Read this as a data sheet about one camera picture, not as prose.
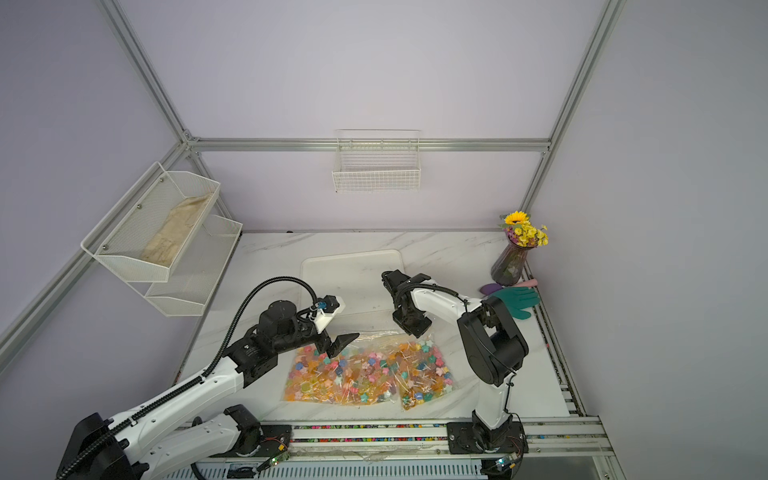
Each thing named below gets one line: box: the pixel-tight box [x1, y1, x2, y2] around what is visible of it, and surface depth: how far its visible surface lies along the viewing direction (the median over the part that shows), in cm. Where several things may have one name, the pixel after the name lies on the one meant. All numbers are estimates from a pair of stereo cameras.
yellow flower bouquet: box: [500, 210, 549, 247], surface depth 90 cm
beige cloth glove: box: [140, 193, 211, 267], surface depth 80 cm
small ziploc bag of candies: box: [384, 334, 458, 411], surface depth 85 cm
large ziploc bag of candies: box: [283, 331, 402, 405], surface depth 85 cm
